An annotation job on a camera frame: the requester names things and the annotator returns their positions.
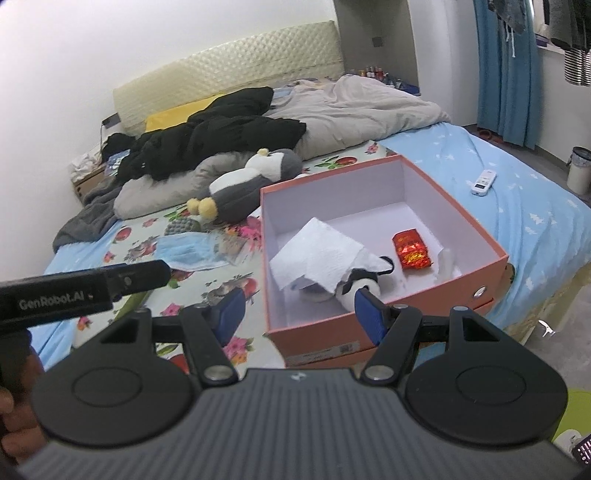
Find white paper towel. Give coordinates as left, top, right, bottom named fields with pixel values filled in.
left=269, top=217, right=392, bottom=294

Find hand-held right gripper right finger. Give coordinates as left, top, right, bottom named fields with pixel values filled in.
left=353, top=287, right=503, bottom=385

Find small black garment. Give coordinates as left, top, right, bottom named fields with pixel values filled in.
left=102, top=133, right=139, bottom=158

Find salmon pink cardboard box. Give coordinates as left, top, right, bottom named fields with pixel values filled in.
left=259, top=154, right=509, bottom=370

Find green long-handled brush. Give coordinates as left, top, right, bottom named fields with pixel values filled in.
left=115, top=216, right=201, bottom=317

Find yellow pillow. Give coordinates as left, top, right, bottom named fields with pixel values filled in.
left=144, top=95, right=227, bottom=132

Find blue printed bag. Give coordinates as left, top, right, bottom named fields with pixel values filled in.
left=105, top=150, right=132, bottom=174

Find pink flower toy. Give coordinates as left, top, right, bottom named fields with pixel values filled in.
left=238, top=215, right=264, bottom=241

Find crumpled white cloth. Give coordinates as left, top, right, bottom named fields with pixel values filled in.
left=69, top=143, right=105, bottom=178

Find white trash bin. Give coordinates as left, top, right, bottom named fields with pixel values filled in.
left=566, top=147, right=591, bottom=193

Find clear plastic wrapper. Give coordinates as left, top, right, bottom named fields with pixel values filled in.
left=217, top=235, right=252, bottom=266

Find blue face mask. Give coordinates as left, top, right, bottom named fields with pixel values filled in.
left=157, top=232, right=232, bottom=271

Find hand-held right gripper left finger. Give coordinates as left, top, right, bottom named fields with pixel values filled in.
left=99, top=290, right=247, bottom=386

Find row of small bottles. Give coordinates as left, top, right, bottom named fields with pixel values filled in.
left=358, top=65, right=407, bottom=88

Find floral printed bed mat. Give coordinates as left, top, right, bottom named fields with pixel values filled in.
left=74, top=138, right=393, bottom=374

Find brown cardboard box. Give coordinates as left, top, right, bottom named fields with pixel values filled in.
left=71, top=164, right=109, bottom=206

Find white paper scrap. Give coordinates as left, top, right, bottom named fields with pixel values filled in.
left=434, top=247, right=455, bottom=278

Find dark grey blanket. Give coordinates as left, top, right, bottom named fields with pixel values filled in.
left=52, top=185, right=125, bottom=254

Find light blue bed sheet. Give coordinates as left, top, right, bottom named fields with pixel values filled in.
left=34, top=122, right=585, bottom=374

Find grey white penguin plush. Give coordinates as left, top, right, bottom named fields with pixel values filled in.
left=187, top=148, right=303, bottom=224

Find cream quilted headboard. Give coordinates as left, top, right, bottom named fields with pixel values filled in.
left=113, top=21, right=345, bottom=137

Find panda plush toy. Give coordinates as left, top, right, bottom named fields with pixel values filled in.
left=295, top=256, right=395, bottom=305

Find striped hanging garment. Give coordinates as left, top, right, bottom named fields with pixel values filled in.
left=563, top=46, right=591, bottom=87

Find red foil packet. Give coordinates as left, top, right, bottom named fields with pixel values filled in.
left=392, top=228, right=432, bottom=270

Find lime green object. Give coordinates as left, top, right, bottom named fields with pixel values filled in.
left=551, top=388, right=591, bottom=446

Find person's left hand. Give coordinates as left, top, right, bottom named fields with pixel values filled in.
left=0, top=388, right=47, bottom=462

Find black puffer jacket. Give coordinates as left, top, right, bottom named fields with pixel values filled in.
left=115, top=87, right=306, bottom=182

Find white remote control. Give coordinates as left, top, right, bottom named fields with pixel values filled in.
left=471, top=170, right=498, bottom=197

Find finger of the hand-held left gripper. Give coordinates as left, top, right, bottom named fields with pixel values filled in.
left=108, top=259, right=171, bottom=301

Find blue curtain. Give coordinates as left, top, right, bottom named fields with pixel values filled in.
left=473, top=0, right=543, bottom=151

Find grey duvet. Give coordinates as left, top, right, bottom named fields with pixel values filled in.
left=113, top=76, right=451, bottom=219

